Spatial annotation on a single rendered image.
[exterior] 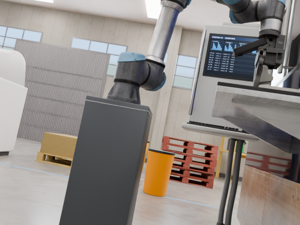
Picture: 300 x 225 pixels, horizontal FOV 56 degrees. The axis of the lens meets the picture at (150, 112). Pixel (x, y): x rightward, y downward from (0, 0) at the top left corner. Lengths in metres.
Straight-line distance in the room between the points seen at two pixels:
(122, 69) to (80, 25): 8.55
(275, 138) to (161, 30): 0.77
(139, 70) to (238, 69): 0.97
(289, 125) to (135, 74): 0.61
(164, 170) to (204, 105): 1.80
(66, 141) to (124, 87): 3.66
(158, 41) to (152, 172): 2.49
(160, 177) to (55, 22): 7.41
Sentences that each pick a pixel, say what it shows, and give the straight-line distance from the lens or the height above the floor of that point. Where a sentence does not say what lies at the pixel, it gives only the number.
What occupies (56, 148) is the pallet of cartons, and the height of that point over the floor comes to 0.25.
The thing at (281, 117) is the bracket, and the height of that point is 0.82.
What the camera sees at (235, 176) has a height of 0.53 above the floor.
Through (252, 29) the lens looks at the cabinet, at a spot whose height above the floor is 1.53.
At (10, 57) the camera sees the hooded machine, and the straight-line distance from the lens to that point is 4.77.
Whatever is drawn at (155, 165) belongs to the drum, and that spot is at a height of 0.37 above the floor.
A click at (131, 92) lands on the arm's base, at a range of 1.16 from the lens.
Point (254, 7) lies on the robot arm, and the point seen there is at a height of 1.21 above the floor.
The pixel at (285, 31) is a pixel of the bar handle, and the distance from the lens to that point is 1.88.
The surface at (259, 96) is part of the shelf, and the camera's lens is 0.96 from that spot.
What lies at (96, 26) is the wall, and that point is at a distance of 9.55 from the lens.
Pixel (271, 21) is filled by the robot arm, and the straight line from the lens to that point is 1.12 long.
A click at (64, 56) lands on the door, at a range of 9.46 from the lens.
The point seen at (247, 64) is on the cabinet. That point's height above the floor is 1.28.
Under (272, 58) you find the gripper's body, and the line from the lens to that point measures 1.08.
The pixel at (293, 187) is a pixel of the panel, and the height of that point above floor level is 0.58.
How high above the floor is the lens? 0.66
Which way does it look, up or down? 6 degrees up
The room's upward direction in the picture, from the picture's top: 11 degrees clockwise
